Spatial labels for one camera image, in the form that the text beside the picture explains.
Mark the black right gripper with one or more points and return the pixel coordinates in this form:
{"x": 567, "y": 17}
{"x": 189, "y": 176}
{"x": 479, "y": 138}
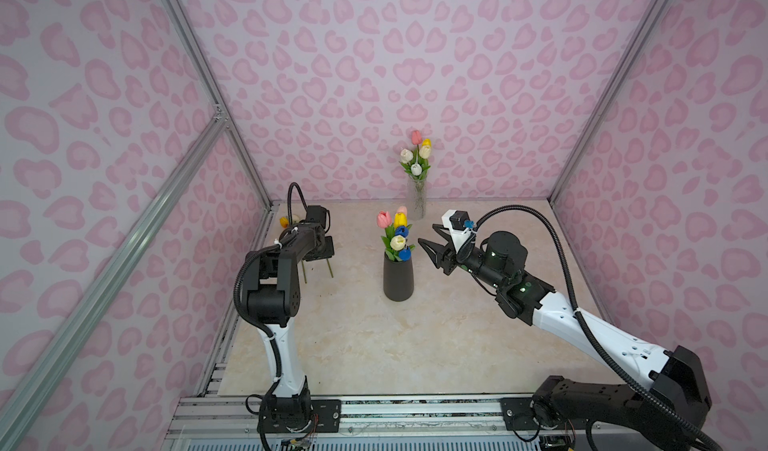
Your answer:
{"x": 450, "y": 253}

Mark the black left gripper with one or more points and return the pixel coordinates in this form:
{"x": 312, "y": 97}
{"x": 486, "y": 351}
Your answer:
{"x": 323, "y": 247}

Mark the pale cream tulip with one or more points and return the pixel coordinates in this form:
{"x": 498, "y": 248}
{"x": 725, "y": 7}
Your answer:
{"x": 398, "y": 243}

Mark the black tapered vase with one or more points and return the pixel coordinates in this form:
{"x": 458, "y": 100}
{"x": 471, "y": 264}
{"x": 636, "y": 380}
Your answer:
{"x": 398, "y": 279}

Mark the clear glass vase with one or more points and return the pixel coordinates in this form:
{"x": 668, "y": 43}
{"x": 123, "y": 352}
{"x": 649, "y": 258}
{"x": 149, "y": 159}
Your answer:
{"x": 417, "y": 199}

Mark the cream white tulip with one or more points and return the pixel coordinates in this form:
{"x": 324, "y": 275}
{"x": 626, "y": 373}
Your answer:
{"x": 425, "y": 151}

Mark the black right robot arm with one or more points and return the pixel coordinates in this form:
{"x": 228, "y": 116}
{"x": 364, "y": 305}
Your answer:
{"x": 662, "y": 394}

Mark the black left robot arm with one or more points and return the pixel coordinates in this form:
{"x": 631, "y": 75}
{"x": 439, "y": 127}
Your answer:
{"x": 267, "y": 296}

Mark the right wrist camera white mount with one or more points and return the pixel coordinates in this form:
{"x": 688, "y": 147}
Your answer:
{"x": 460, "y": 227}

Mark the diagonal aluminium frame bar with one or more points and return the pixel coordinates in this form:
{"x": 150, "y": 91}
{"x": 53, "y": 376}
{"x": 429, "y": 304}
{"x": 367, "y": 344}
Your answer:
{"x": 39, "y": 384}

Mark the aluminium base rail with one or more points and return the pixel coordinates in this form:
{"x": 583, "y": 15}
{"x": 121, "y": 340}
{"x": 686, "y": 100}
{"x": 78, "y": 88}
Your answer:
{"x": 399, "y": 422}

